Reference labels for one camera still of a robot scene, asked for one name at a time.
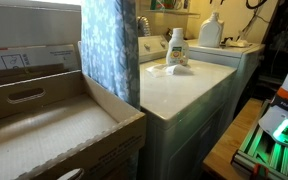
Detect small white detergent bottle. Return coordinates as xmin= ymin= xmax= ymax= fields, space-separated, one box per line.
xmin=166 ymin=36 xmax=189 ymax=66

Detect white bottle cap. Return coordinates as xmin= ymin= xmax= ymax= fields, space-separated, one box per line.
xmin=172 ymin=28 xmax=183 ymax=37

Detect white crumpled cloth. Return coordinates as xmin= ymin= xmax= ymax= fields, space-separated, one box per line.
xmin=146 ymin=64 xmax=193 ymax=78

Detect white washer control knob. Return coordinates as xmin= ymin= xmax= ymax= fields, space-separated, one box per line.
xmin=144 ymin=44 xmax=151 ymax=51
xmin=160 ymin=41 xmax=166 ymax=48

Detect white washing machine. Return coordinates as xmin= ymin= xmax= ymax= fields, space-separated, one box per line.
xmin=137 ymin=36 xmax=235 ymax=180

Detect blue floral ironing board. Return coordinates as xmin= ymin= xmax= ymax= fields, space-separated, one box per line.
xmin=80 ymin=0 xmax=140 ymax=109

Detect large white detergent jug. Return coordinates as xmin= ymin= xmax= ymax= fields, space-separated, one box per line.
xmin=198 ymin=12 xmax=224 ymax=48

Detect open cardboard box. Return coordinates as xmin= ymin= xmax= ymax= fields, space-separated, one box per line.
xmin=0 ymin=69 xmax=147 ymax=180

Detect crumpled rag on dryer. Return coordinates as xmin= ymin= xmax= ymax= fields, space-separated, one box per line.
xmin=225 ymin=39 xmax=251 ymax=48

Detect wooden table top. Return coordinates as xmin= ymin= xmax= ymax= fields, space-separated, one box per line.
xmin=201 ymin=98 xmax=263 ymax=180

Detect white dryer machine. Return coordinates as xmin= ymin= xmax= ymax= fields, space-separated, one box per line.
xmin=188 ymin=39 xmax=265 ymax=130

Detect silver flexible vent hose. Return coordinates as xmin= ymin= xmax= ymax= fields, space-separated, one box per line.
xmin=136 ymin=15 xmax=153 ymax=38

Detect wall shelf with items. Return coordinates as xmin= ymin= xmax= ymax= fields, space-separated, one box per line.
xmin=148 ymin=0 xmax=191 ymax=15

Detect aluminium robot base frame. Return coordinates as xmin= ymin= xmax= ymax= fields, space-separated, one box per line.
xmin=231 ymin=100 xmax=288 ymax=180

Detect black hanging cables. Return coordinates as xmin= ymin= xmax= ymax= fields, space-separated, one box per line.
xmin=210 ymin=0 xmax=272 ymax=41

